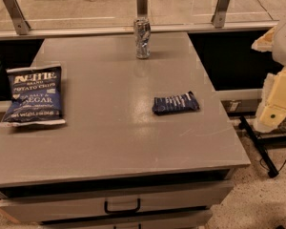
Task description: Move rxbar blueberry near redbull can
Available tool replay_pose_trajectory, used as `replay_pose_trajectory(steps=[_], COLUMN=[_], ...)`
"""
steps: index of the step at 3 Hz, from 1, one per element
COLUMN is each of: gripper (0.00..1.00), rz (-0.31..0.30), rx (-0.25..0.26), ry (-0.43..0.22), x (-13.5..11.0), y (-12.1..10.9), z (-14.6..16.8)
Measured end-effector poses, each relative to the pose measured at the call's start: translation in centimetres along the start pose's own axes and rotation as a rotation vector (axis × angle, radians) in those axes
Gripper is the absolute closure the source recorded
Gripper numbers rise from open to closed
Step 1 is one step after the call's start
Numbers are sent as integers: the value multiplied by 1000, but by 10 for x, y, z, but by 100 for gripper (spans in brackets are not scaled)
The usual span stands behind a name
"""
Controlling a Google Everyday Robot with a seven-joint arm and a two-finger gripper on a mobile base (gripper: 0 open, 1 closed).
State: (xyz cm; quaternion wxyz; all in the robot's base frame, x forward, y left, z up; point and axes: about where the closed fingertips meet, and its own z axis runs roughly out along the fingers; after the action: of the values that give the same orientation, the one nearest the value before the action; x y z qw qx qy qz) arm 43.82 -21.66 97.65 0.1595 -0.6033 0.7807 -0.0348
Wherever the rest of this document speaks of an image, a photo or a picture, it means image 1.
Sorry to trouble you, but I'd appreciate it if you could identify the silver blue redbull can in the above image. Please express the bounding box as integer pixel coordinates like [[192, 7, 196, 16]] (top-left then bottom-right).
[[133, 17, 151, 59]]

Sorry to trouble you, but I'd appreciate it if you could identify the blue rxbar blueberry wrapper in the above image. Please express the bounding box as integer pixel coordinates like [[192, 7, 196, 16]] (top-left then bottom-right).
[[152, 92, 200, 115]]

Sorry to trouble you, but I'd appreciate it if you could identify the grey lower drawer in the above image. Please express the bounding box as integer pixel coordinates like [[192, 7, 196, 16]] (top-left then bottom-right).
[[41, 210, 212, 229]]

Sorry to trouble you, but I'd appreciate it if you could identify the black metal stand leg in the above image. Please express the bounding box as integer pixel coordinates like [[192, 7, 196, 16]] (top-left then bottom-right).
[[238, 116, 286, 178]]

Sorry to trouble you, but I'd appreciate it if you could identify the middle metal railing bracket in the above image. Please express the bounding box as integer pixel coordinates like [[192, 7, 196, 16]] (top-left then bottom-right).
[[136, 0, 148, 17]]

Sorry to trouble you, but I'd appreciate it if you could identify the black upper drawer handle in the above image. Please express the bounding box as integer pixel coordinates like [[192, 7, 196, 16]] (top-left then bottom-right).
[[104, 198, 141, 215]]

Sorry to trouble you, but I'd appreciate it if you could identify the right metal railing bracket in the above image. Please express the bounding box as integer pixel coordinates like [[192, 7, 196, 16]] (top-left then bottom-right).
[[211, 0, 230, 28]]

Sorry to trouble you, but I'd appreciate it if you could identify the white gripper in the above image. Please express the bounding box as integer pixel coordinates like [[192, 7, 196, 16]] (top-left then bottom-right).
[[251, 16, 286, 133]]

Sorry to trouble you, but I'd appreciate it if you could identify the blue kettle chips bag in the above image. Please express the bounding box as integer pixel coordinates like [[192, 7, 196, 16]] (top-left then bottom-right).
[[0, 64, 66, 127]]

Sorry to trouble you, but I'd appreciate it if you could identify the grey upper drawer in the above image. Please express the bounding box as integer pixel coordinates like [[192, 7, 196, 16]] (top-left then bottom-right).
[[0, 180, 234, 222]]

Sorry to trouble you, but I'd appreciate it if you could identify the grey drawer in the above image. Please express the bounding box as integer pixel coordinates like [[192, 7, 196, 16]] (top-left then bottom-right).
[[0, 180, 234, 222], [41, 210, 212, 229]]

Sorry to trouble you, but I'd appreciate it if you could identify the left metal railing bracket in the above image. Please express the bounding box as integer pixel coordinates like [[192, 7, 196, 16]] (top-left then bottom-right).
[[3, 0, 31, 35]]

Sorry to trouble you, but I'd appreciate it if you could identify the metal railing bracket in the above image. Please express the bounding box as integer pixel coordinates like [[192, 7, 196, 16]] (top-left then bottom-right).
[[3, 0, 31, 35], [136, 0, 148, 17], [211, 0, 230, 28]]

